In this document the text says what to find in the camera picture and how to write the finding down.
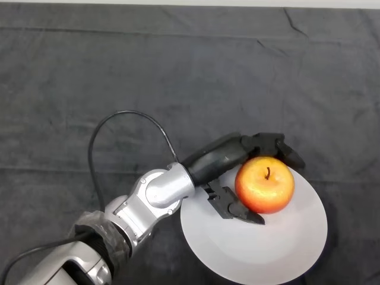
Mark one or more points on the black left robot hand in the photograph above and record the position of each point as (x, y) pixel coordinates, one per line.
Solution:
(216, 161)

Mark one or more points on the red yellow apple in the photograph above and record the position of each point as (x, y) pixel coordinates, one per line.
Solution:
(264, 190)

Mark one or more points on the white round plate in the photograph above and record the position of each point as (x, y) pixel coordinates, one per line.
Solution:
(252, 246)

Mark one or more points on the black cloth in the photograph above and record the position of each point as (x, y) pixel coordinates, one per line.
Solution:
(190, 74)

